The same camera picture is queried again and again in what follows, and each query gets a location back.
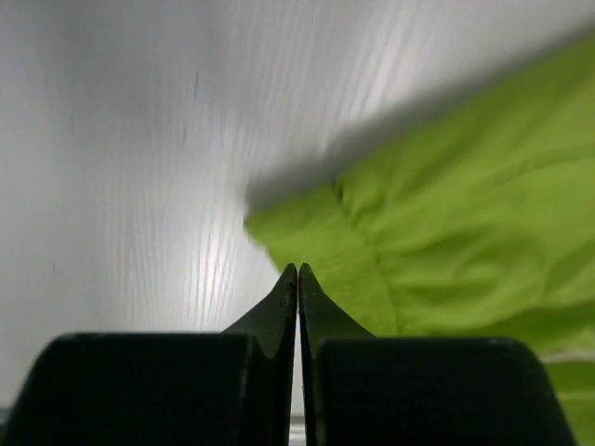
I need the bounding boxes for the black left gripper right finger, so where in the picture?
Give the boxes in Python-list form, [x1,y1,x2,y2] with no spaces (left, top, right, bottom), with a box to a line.
[297,265,575,445]

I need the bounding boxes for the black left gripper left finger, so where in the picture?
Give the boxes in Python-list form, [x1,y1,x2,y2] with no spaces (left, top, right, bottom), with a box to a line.
[2,265,298,445]

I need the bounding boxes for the lime green shorts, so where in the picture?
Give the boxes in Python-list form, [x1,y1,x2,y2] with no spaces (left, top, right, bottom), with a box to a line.
[245,34,594,445]

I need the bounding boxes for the aluminium mounting rail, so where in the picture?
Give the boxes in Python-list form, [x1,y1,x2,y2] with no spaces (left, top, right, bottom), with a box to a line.
[0,408,307,446]

